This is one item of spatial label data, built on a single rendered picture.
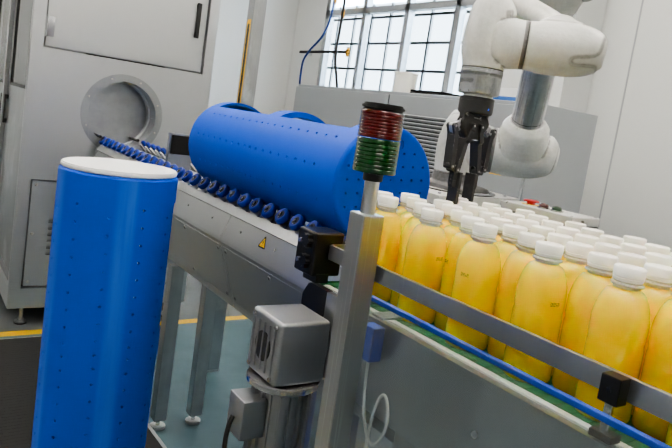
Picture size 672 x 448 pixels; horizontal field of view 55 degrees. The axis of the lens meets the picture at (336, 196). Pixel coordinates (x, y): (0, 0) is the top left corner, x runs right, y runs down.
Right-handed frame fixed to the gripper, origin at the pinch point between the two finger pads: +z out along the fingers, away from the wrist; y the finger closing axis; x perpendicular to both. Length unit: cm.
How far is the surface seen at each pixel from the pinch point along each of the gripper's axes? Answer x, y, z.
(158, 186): -49, 50, 11
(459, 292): 31.1, 28.5, 13.0
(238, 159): -63, 23, 4
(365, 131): 27, 48, -10
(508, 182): -110, -145, 7
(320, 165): -21.8, 23.2, -0.1
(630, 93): -135, -271, -54
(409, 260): 18.4, 28.5, 11.2
